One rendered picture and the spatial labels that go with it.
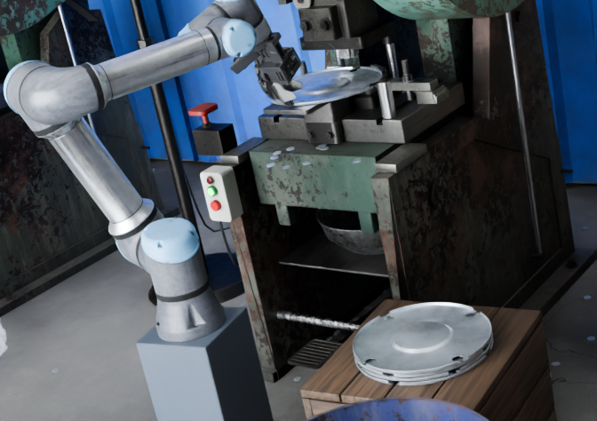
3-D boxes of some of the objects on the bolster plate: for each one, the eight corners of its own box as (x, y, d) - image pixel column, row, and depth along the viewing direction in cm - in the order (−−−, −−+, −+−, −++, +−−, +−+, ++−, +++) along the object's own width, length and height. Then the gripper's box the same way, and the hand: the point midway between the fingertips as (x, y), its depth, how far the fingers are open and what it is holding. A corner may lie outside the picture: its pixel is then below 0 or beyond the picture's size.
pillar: (397, 82, 285) (387, 28, 280) (390, 82, 286) (380, 28, 281) (401, 79, 286) (393, 26, 282) (394, 79, 288) (385, 26, 283)
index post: (391, 118, 266) (385, 80, 263) (381, 118, 268) (374, 80, 265) (397, 115, 268) (391, 76, 265) (387, 115, 270) (380, 76, 267)
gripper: (266, 50, 247) (305, 118, 260) (283, 22, 251) (321, 91, 264) (235, 51, 252) (275, 118, 265) (253, 24, 256) (291, 91, 270)
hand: (286, 100), depth 266 cm, fingers closed
